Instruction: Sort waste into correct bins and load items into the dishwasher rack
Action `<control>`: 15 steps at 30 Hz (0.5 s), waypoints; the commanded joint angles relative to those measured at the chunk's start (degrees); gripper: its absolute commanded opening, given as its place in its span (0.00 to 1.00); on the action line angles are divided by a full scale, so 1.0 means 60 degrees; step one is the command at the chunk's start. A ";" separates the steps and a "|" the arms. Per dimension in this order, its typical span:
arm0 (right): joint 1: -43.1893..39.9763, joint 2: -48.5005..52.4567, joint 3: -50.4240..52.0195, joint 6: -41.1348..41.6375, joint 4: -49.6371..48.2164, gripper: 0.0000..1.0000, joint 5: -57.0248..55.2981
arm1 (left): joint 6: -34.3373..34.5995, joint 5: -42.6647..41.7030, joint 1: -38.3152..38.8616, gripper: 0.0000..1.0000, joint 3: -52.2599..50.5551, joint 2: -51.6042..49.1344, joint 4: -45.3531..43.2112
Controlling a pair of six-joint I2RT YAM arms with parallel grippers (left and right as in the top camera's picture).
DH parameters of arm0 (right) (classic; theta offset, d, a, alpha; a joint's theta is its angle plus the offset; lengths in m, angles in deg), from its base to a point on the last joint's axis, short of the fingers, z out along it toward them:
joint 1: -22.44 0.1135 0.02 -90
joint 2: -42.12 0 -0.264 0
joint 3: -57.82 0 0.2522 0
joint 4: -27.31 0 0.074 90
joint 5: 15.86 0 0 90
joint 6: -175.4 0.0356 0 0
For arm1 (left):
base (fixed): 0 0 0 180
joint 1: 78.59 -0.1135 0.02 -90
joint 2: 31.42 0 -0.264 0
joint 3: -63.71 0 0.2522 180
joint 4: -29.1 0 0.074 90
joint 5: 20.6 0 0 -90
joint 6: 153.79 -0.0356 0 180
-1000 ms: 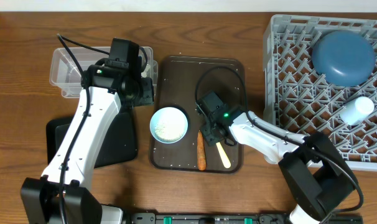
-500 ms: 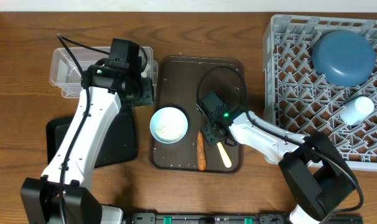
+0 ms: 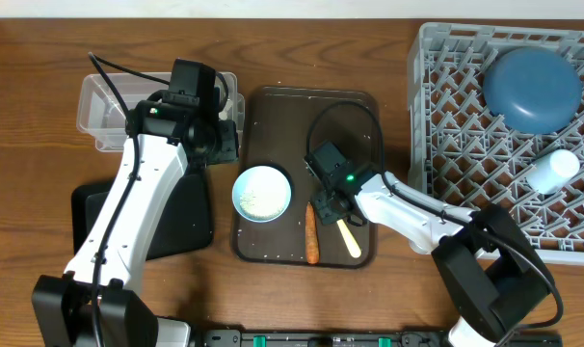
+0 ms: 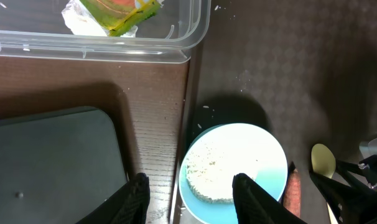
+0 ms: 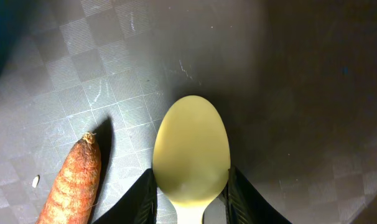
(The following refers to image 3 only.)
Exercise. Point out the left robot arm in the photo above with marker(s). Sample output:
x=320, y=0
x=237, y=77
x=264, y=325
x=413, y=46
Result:
x=96, y=301

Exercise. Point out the black rail at table edge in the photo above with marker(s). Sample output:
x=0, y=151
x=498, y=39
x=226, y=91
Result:
x=321, y=338

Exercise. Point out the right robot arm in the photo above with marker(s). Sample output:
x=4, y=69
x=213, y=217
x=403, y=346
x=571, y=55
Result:
x=492, y=274

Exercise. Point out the light blue cup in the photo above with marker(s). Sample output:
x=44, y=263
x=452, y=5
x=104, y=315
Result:
x=553, y=171

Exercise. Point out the dark brown serving tray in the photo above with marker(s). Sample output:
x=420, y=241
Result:
x=281, y=125

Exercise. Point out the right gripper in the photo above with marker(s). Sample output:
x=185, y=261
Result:
x=331, y=216

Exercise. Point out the orange carrot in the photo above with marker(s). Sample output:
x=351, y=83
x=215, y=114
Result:
x=311, y=241

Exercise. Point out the black bin lid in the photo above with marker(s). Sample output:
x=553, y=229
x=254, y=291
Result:
x=186, y=223

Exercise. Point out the large blue bowl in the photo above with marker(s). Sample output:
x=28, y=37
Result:
x=534, y=90

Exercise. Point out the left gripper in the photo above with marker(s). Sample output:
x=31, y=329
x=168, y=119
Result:
x=227, y=146

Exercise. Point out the clear plastic bin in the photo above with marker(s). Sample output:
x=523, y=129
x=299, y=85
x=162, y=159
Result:
x=100, y=115

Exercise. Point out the small bowl with rice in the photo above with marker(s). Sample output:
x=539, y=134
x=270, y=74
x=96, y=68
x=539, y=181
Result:
x=261, y=194

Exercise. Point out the pale yellow spoon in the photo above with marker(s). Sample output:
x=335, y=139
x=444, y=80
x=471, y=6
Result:
x=350, y=241

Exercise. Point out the grey dishwasher rack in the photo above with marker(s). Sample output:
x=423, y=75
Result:
x=465, y=155

